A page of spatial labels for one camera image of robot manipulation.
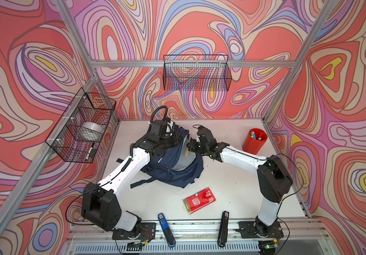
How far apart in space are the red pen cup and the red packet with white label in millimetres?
382

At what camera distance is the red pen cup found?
0.95 metres

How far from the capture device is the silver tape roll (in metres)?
0.71

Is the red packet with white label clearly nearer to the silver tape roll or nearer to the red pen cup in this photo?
the red pen cup
